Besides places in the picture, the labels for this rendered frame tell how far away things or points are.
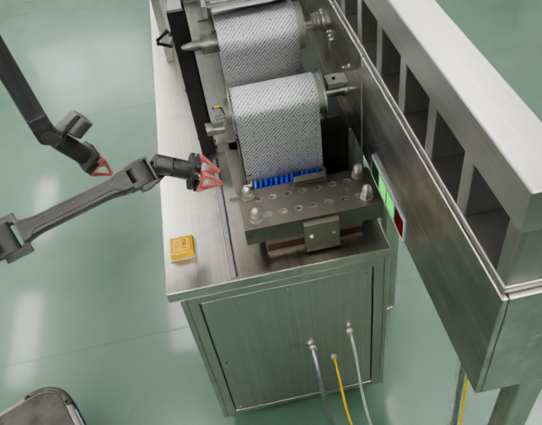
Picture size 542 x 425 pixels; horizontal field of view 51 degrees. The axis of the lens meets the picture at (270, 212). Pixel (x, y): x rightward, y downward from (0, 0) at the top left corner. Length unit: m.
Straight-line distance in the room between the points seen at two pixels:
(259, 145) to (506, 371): 0.90
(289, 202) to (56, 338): 1.59
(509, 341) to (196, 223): 1.08
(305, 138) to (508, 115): 0.86
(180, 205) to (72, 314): 1.21
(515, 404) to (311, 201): 0.73
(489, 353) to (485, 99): 0.43
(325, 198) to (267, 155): 0.21
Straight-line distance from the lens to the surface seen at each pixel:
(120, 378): 2.66
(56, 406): 2.41
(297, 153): 1.69
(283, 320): 1.85
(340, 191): 1.67
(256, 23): 1.75
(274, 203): 1.65
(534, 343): 1.10
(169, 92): 2.45
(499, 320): 0.98
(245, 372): 2.07
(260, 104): 1.58
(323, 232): 1.62
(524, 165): 0.83
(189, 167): 1.65
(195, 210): 1.87
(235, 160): 1.77
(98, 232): 3.26
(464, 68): 1.00
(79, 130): 1.77
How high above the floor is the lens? 2.18
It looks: 45 degrees down
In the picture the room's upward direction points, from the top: 9 degrees counter-clockwise
